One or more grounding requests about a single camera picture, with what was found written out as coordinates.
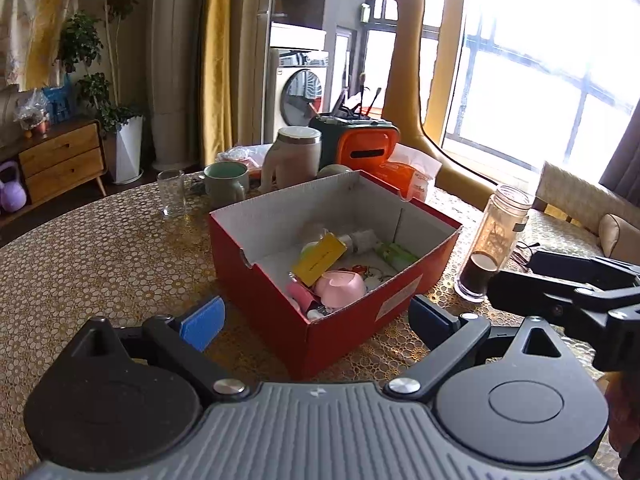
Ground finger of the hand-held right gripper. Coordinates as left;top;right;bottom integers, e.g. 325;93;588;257
529;250;640;291
487;270;640;329

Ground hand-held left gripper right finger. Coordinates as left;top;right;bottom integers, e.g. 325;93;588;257
384;294;592;404

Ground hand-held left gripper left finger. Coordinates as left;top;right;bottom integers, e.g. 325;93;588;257
65;296;249;404

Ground red cardboard box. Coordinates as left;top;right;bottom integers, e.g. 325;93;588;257
209;169;463;381

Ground green marker tube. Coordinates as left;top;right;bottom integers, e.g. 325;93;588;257
375;241;420;271

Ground orange figure keychain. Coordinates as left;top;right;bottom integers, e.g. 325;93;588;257
350;263;396;281

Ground pink egg-shaped case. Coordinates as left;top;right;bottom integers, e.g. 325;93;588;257
314;270;367;309

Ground pink binder clip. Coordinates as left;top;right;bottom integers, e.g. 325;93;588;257
287;281;321;313

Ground small bottle with silver cap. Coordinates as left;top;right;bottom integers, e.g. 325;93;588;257
342;229;379;255

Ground yellow flat pack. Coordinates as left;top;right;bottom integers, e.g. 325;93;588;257
291;233;348;287

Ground black eyeglasses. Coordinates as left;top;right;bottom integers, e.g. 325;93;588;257
510;242;541;266

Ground glass bottle with dark liquid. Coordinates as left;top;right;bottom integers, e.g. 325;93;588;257
454;184;533;303

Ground beige leather cushion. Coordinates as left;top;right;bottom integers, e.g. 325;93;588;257
599;213;640;265

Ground beige chair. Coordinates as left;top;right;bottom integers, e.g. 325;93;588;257
532;161;640;246

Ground clear drinking glass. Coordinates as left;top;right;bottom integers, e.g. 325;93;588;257
157;169;187;218

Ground green ceramic mug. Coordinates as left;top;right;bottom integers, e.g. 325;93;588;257
203;161;250;209

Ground orange tissue packet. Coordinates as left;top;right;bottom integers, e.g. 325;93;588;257
380;144;443;203

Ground clear plastic bag of snacks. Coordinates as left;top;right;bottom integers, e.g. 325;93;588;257
217;145;276;181

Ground orange and green desk organizer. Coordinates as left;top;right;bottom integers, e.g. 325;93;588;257
308;115;401;171

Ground white planter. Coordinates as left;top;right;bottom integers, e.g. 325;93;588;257
106;116;145;185

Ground beige lidded jug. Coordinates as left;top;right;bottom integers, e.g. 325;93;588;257
258;126;322;193

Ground wooden sideboard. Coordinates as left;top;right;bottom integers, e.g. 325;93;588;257
0;119;107;226

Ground bunch of dark pens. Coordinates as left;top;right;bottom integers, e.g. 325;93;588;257
332;72;383;121

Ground purple kettlebell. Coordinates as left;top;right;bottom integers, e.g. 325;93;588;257
0;161;26;212

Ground white washing machine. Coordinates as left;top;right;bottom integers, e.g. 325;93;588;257
262;49;331;147

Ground yellow curtain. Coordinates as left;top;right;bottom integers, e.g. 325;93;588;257
200;0;236;166

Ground yellow giraffe toy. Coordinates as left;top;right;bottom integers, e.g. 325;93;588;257
364;0;496;198

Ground white tower air conditioner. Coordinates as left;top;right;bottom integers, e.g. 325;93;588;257
150;0;206;171

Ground plastic bag of fruit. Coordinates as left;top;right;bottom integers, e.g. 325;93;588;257
14;89;51;136

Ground green potted tree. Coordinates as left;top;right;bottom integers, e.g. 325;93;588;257
57;0;146;136

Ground yellow striped hanging cloth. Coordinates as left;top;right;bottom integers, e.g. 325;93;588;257
25;0;81;91

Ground floral hanging cloth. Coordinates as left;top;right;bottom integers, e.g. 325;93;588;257
0;0;48;88

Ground black cable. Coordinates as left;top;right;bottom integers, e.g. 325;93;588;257
420;124;496;182

